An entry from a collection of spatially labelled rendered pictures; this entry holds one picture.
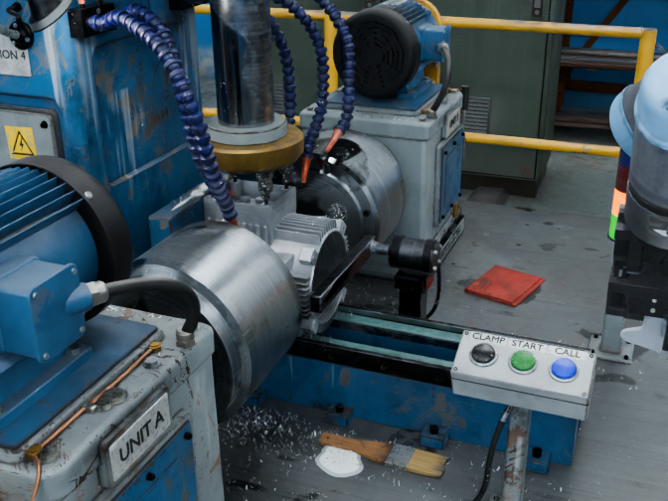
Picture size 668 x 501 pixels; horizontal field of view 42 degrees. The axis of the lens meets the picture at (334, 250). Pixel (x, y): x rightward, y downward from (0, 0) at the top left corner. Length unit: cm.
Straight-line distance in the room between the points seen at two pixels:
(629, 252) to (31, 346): 57
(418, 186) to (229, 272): 72
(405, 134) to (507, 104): 280
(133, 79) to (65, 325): 71
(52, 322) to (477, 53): 386
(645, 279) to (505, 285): 98
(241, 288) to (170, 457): 29
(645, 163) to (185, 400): 54
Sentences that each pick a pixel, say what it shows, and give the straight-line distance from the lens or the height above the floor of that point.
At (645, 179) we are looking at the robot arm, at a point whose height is 138.
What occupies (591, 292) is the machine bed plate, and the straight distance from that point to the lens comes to 190.
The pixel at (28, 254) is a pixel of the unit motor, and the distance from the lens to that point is 84.
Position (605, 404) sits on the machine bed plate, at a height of 80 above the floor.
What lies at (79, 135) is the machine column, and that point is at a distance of 134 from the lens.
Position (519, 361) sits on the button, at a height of 107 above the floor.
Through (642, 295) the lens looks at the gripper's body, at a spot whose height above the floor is 124.
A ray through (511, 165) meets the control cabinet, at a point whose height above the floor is 17.
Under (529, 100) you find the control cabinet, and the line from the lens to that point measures 451.
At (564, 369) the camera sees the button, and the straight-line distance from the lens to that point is 110.
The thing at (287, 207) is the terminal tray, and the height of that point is 112.
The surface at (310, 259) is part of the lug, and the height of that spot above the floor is 108.
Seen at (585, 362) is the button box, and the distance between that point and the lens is 112.
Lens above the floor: 164
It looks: 24 degrees down
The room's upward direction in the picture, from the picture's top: 1 degrees counter-clockwise
